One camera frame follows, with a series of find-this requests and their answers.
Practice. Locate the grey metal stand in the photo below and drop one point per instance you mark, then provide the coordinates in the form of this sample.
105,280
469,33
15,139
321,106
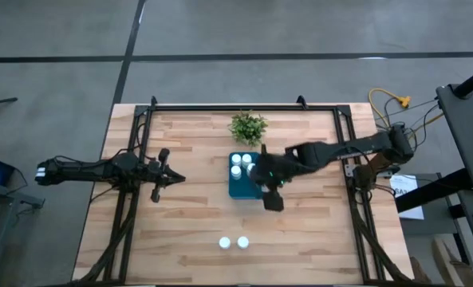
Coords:
9,199

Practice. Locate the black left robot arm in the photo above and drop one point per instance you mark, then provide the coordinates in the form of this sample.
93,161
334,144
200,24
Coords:
80,171

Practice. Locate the black metal rig frame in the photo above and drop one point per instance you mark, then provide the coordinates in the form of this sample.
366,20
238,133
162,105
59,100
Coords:
240,107

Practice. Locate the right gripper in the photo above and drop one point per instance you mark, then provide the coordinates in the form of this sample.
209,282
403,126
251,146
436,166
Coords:
272,171

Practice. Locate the green plant in white pot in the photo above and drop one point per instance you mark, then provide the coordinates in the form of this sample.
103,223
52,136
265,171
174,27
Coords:
247,128

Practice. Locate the dark grey desk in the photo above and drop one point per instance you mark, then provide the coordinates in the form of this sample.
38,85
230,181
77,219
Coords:
471,135

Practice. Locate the silver mounting bracket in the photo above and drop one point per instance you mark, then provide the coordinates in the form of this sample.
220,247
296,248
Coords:
349,170

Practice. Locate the blue plastic basket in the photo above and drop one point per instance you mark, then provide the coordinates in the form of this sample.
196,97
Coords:
240,189

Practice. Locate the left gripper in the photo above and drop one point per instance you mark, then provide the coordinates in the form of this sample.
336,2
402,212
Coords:
156,175

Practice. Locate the white plastic pill bottle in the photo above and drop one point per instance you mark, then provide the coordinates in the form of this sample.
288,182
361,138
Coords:
247,159
250,167
236,172
236,159
224,242
243,242

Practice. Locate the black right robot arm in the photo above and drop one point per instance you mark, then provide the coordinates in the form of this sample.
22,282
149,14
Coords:
340,151

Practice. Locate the white paper sheet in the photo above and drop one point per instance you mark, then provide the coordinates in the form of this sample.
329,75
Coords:
413,203

